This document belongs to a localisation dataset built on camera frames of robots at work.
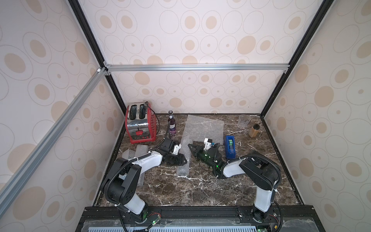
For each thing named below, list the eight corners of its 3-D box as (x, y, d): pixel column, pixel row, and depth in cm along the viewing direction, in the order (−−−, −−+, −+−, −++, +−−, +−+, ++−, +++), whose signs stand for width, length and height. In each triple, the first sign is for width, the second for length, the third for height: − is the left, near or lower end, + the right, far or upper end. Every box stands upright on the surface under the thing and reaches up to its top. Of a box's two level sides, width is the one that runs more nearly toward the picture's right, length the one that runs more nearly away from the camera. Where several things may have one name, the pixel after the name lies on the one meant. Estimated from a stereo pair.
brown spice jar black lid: (249, 137, 108) (253, 130, 101) (247, 131, 111) (251, 124, 105) (256, 137, 108) (261, 130, 101) (254, 131, 111) (259, 124, 105)
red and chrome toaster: (129, 144, 104) (119, 126, 89) (136, 120, 118) (129, 102, 103) (155, 144, 104) (149, 126, 89) (159, 120, 118) (155, 102, 103)
